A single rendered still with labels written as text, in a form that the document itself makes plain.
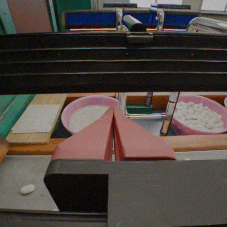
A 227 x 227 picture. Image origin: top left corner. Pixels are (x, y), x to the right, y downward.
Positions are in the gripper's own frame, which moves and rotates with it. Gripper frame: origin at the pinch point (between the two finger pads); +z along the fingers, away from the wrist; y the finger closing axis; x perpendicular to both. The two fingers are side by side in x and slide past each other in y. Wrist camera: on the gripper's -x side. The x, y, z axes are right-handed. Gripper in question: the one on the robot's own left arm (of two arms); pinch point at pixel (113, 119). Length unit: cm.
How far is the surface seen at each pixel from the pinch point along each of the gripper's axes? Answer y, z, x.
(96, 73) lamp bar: 2.2, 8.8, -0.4
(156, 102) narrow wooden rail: -22, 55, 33
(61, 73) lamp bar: 6.6, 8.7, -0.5
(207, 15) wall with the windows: -285, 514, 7
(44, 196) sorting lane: 17.8, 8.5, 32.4
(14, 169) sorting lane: 29.9, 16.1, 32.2
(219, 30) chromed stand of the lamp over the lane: -17.0, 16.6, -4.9
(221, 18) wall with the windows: -331, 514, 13
